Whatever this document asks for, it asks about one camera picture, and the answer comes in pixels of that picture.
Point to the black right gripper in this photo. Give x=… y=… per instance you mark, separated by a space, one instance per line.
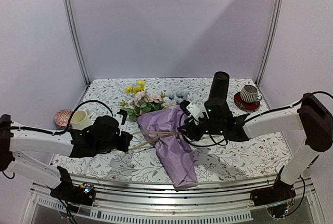
x=191 y=132

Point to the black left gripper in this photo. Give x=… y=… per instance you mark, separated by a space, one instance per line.
x=127 y=137

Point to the flower bouquet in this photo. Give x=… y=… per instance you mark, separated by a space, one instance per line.
x=161 y=112

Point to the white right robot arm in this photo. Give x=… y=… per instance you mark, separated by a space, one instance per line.
x=307 y=114

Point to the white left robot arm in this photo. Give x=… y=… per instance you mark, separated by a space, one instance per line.
x=17 y=139

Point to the tall black vase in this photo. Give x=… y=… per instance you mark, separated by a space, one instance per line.
x=219 y=88

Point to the red round saucer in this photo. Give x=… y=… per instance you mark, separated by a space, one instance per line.
x=248 y=107

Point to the striped ceramic cup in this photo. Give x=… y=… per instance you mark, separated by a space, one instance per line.
x=250 y=94

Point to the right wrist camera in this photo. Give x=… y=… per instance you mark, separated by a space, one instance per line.
x=190 y=109

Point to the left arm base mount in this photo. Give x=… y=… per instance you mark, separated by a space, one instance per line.
x=83 y=194

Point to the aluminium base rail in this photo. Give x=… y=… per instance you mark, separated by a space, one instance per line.
x=147 y=202

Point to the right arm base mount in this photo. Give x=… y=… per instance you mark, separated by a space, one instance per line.
x=275 y=197

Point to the right aluminium frame post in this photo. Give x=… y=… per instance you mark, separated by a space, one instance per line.
x=269 y=42

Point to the aluminium frame post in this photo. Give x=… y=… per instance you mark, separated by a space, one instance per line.
x=269 y=42
x=75 y=41

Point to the left aluminium frame post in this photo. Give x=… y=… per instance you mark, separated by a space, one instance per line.
x=75 y=41

